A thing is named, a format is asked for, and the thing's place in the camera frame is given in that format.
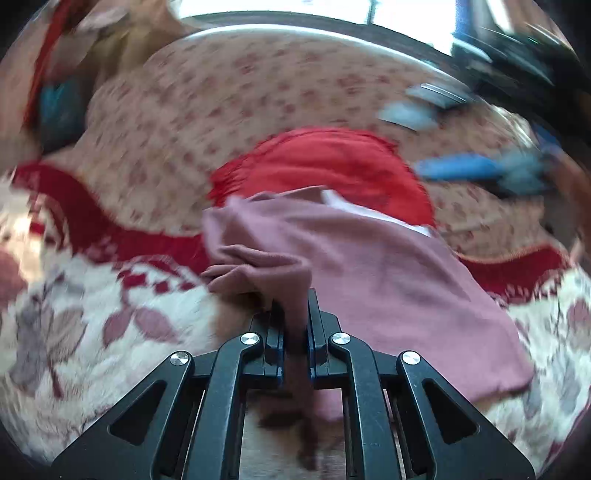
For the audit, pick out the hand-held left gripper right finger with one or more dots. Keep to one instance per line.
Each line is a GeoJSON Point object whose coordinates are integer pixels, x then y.
{"type": "Point", "coordinates": [314, 344]}

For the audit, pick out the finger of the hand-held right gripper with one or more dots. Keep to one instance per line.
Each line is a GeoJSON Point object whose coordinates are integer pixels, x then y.
{"type": "Point", "coordinates": [457, 167]}
{"type": "Point", "coordinates": [411, 115]}

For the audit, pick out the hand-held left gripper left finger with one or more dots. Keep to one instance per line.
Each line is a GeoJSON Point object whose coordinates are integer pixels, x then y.
{"type": "Point", "coordinates": [273, 344]}

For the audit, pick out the mauve small shirt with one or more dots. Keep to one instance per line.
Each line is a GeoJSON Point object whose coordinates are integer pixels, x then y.
{"type": "Point", "coordinates": [369, 267]}

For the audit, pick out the red ruffled garment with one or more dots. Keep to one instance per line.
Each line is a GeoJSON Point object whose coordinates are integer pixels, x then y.
{"type": "Point", "coordinates": [341, 161]}

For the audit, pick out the window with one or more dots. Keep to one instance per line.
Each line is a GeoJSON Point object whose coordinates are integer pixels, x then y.
{"type": "Point", "coordinates": [286, 9]}

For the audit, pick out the red and white plush blanket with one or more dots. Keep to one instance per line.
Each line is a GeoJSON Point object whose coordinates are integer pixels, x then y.
{"type": "Point", "coordinates": [115, 286]}

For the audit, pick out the beige floral bedsheet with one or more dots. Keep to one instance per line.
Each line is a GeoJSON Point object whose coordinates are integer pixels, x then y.
{"type": "Point", "coordinates": [231, 92]}

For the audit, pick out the yellow brown cloth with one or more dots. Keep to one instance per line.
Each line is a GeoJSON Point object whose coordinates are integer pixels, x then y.
{"type": "Point", "coordinates": [129, 41]}

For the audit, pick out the teal object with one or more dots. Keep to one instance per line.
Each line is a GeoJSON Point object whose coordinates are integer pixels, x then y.
{"type": "Point", "coordinates": [60, 115]}

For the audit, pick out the red cloth strip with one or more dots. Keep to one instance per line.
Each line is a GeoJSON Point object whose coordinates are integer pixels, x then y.
{"type": "Point", "coordinates": [46, 55]}

